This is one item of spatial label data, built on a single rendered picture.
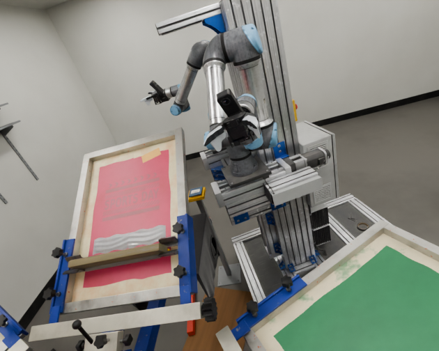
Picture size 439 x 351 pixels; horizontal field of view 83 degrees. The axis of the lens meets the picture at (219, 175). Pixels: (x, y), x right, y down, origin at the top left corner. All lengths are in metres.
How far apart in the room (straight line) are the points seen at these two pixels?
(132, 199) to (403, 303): 1.15
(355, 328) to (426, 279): 0.33
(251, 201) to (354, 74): 3.86
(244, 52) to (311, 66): 3.61
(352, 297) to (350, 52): 4.16
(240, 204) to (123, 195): 0.60
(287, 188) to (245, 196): 0.22
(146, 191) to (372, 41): 4.36
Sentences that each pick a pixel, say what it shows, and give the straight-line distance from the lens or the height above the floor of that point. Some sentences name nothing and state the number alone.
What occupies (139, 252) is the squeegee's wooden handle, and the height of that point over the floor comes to 1.29.
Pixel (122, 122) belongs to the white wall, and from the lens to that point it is 5.10.
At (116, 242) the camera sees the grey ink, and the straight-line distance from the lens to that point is 1.24.
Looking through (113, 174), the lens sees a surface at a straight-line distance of 1.42.
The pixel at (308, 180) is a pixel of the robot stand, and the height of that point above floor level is 1.17.
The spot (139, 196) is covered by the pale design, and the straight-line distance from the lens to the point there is 1.26.
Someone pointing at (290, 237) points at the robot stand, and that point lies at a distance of 1.92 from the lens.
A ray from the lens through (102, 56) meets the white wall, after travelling 4.94.
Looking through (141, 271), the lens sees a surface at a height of 1.17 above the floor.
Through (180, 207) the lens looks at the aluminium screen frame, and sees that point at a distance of 1.09.
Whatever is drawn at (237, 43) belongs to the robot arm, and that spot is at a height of 1.85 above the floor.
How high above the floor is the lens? 1.89
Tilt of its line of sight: 28 degrees down
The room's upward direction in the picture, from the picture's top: 19 degrees counter-clockwise
